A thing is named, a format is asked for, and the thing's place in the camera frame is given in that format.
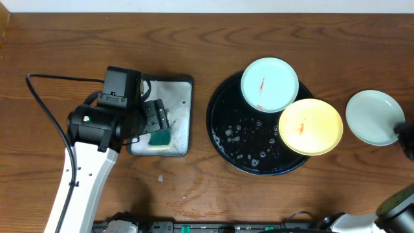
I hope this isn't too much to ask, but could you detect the green sponge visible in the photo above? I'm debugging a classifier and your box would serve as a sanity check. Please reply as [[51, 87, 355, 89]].
[[148, 129, 171, 148]]

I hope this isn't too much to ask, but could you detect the mint green plate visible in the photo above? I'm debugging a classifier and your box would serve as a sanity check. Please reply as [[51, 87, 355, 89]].
[[240, 58, 299, 113], [345, 90, 406, 146]]

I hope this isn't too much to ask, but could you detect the yellow plate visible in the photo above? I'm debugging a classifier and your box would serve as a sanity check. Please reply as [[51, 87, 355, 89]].
[[278, 98, 343, 156]]

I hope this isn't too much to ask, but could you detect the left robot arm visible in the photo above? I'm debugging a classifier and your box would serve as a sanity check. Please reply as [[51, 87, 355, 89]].
[[45, 99, 169, 232]]

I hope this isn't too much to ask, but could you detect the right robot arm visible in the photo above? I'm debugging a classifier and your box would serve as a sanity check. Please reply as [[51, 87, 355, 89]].
[[313, 184, 413, 233]]

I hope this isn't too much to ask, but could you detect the black rectangular soapy tray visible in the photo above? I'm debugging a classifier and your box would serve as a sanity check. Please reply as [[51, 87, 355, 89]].
[[127, 76, 193, 157]]

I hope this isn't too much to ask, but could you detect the round black tray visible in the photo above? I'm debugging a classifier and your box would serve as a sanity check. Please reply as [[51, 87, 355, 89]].
[[206, 72, 309, 176]]

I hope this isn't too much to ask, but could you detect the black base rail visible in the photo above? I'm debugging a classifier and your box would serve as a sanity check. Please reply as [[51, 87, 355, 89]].
[[91, 220, 327, 233]]

